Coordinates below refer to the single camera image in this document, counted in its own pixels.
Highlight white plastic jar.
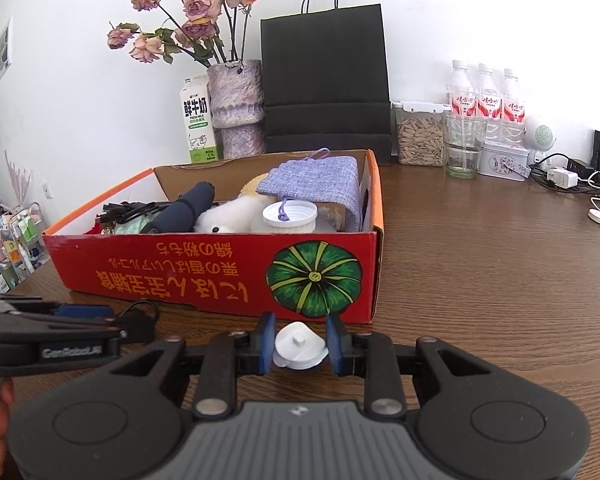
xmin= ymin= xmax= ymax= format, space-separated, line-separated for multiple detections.
xmin=252 ymin=200 xmax=341 ymax=234

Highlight braided charging cable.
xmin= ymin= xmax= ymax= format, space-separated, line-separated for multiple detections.
xmin=97 ymin=201 xmax=173 ymax=226

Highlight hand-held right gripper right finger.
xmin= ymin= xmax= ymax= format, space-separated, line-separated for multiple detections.
xmin=325 ymin=313 xmax=498 ymax=418

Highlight navy pouch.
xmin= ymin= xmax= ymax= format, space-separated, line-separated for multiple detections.
xmin=140 ymin=182 xmax=217 ymax=234

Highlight purple burlap pouch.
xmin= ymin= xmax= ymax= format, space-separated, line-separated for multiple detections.
xmin=256 ymin=147 xmax=368 ymax=233

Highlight clear container of seeds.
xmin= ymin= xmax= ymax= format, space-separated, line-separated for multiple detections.
xmin=391 ymin=101 xmax=447 ymax=167

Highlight light green plastic bag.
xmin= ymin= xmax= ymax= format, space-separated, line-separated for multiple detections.
xmin=112 ymin=215 xmax=156 ymax=235

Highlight white green milk carton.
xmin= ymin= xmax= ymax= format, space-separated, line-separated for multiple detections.
xmin=179 ymin=74 xmax=224 ymax=164

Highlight black charger block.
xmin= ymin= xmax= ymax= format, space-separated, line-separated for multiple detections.
xmin=567 ymin=157 xmax=598 ymax=178

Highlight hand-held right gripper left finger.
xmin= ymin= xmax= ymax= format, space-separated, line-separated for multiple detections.
xmin=105 ymin=311 xmax=277 ymax=420

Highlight white charger plug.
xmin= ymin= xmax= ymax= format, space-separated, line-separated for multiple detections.
xmin=546 ymin=167 xmax=578 ymax=190

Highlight white round speaker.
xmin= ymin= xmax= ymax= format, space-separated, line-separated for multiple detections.
xmin=525 ymin=116 xmax=558 ymax=163

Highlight purple textured vase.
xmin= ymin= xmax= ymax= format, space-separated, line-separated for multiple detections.
xmin=207 ymin=58 xmax=267 ymax=160

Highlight red cardboard box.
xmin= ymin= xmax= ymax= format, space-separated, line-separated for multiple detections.
xmin=42 ymin=148 xmax=385 ymax=325

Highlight yellow white plush toy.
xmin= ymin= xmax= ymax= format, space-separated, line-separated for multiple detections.
xmin=194 ymin=172 xmax=271 ymax=234

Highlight white tin box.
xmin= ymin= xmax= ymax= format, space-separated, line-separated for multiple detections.
xmin=477 ymin=140 xmax=531 ymax=181

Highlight clear glass cup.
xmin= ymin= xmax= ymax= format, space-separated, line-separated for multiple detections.
xmin=445 ymin=142 xmax=481 ymax=180
xmin=442 ymin=111 xmax=488 ymax=152

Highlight purple feather decoration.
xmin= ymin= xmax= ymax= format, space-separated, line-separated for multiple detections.
xmin=5 ymin=150 xmax=33 ymax=206

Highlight metal storage rack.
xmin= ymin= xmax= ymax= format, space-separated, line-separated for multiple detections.
xmin=0 ymin=197 xmax=48 ymax=281

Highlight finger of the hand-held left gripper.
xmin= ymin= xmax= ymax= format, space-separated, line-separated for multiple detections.
xmin=0 ymin=315 xmax=129 ymax=343
xmin=0 ymin=296 xmax=116 ymax=320

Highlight white jar lid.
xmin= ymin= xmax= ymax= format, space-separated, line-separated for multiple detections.
xmin=272 ymin=322 xmax=329 ymax=371

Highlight wall poster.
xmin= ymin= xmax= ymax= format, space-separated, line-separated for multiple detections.
xmin=0 ymin=16 xmax=13 ymax=85

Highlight black paper bag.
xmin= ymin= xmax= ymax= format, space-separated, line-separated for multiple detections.
xmin=260 ymin=0 xmax=393 ymax=167

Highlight red label water bottle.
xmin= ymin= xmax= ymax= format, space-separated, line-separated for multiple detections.
xmin=474 ymin=63 xmax=503 ymax=146
xmin=500 ymin=67 xmax=527 ymax=147
xmin=447 ymin=60 xmax=477 ymax=121

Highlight dried pink rose bouquet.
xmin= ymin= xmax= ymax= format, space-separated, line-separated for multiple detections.
xmin=106 ymin=0 xmax=261 ymax=68

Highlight black adapter with cable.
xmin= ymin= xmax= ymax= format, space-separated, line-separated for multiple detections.
xmin=112 ymin=299 xmax=160 ymax=346

